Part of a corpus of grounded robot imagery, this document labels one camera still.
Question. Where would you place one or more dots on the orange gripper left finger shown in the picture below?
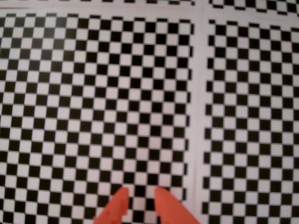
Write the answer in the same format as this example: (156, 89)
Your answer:
(115, 210)

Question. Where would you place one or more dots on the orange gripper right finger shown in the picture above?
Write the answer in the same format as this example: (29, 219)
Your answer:
(171, 210)

